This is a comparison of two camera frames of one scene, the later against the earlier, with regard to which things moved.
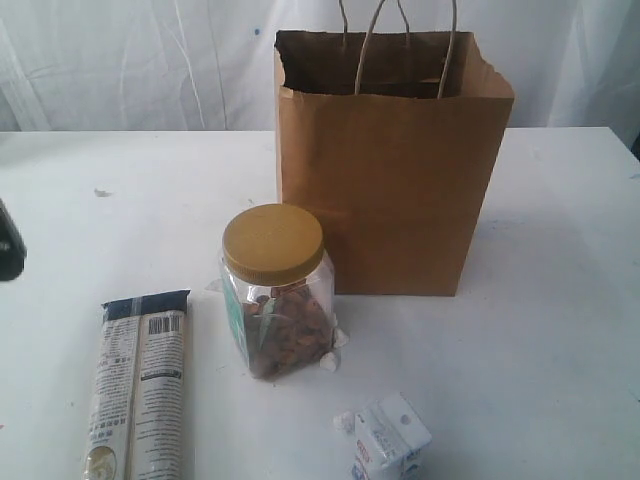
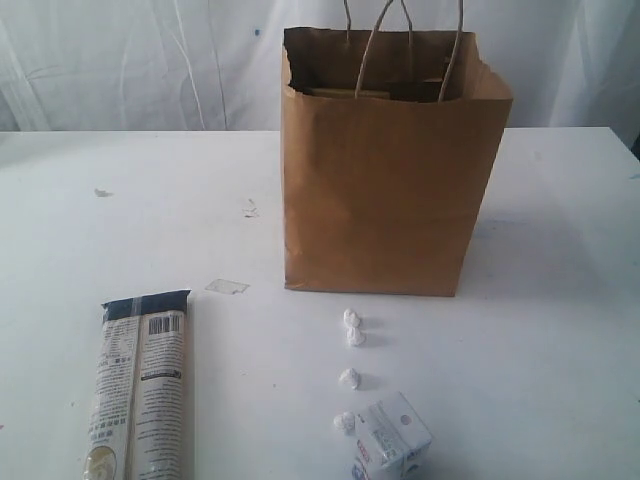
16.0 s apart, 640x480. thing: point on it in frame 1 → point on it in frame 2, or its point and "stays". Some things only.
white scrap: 340,338 → 353,337
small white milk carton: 391,441 stays
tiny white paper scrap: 101,193 stays
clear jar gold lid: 277,279 → 349,93
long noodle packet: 136,430 stays
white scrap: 328,361 → 349,377
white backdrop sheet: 208,66 stays
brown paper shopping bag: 394,142 stays
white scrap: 345,422 stays
